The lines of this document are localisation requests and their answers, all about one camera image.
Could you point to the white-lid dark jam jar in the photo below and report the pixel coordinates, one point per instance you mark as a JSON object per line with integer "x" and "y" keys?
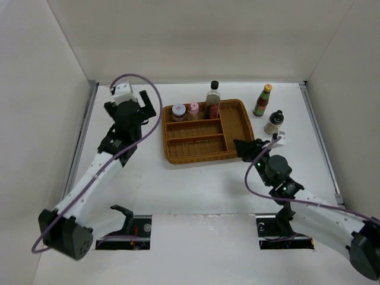
{"x": 178, "y": 112}

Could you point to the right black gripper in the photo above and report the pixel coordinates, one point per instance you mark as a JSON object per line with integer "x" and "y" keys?
{"x": 249, "y": 149}

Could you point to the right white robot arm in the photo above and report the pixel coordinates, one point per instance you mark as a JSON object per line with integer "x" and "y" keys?
{"x": 351, "y": 234}

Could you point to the black-cap pepper shaker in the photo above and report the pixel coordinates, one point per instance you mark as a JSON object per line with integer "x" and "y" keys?
{"x": 274, "y": 122}

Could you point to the green-label red sauce bottle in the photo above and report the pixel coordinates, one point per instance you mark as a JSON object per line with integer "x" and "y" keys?
{"x": 262, "y": 101}

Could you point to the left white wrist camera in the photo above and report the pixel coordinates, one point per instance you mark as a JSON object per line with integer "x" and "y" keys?
{"x": 122, "y": 93}

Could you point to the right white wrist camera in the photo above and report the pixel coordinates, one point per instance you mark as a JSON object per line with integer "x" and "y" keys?
{"x": 279, "y": 139}

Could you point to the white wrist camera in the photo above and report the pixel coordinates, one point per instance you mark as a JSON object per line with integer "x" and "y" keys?
{"x": 279, "y": 139}
{"x": 122, "y": 93}

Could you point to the tall red-label glass bottle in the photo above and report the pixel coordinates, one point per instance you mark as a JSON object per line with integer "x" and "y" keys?
{"x": 212, "y": 101}

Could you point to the pink-cap spice jar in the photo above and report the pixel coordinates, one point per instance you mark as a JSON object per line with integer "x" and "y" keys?
{"x": 193, "y": 111}

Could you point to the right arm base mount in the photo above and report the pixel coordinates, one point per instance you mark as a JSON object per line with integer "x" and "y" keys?
{"x": 275, "y": 232}

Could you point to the brown wicker divided tray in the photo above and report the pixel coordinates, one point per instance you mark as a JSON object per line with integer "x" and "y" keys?
{"x": 206, "y": 140}

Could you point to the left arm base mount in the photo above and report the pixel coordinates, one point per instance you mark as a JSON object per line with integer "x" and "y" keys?
{"x": 133, "y": 233}

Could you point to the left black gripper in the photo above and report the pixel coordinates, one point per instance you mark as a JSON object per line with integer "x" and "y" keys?
{"x": 148, "y": 111}

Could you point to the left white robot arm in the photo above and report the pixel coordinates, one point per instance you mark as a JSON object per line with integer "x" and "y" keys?
{"x": 64, "y": 228}

